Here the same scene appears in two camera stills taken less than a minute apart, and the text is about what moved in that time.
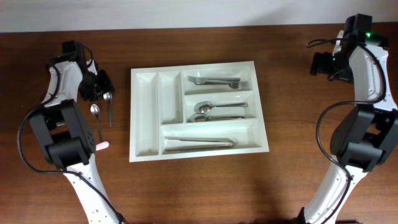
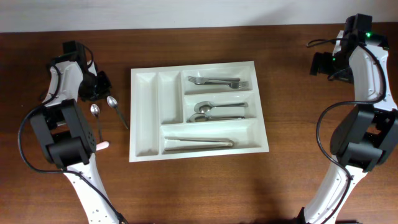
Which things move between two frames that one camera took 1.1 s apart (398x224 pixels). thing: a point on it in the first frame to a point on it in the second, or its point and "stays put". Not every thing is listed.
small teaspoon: [95, 110] stays put
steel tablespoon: [203, 106] stays put
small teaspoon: [108, 96] to [113, 102]
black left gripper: [107, 86] stays put
